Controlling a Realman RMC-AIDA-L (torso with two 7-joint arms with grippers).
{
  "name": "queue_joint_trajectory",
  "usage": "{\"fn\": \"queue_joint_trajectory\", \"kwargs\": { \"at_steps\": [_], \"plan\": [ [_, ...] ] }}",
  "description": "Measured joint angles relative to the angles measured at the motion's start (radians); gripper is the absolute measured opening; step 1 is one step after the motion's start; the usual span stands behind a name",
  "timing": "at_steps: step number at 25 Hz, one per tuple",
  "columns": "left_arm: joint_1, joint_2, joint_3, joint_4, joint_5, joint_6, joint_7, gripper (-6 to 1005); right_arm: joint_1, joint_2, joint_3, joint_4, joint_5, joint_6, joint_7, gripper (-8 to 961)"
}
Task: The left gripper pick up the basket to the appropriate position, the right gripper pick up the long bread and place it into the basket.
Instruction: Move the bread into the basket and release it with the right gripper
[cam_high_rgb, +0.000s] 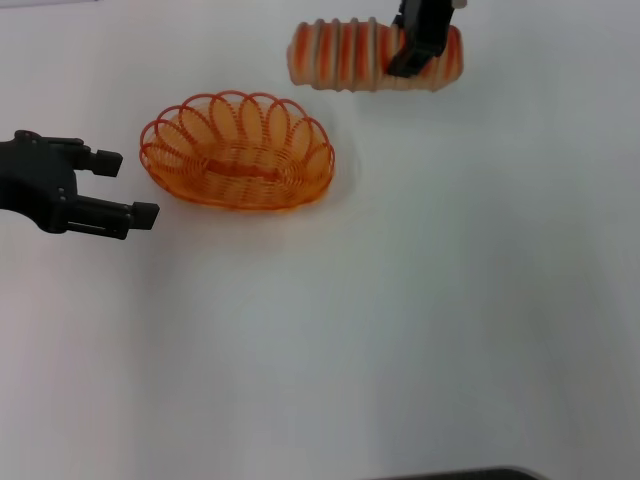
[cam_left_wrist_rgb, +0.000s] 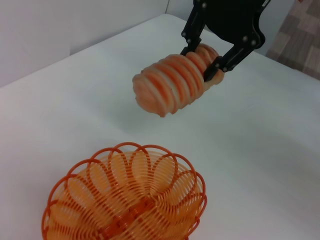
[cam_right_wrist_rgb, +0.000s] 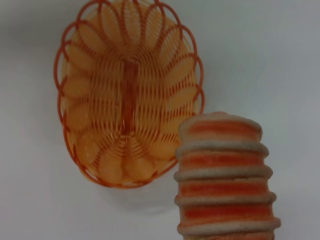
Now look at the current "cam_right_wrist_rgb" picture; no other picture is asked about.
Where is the orange striped bread loaf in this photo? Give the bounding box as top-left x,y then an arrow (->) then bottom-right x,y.
173,111 -> 282,240

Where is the orange woven plastic basket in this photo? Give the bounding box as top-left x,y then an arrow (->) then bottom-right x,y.
53,0 -> 206,189

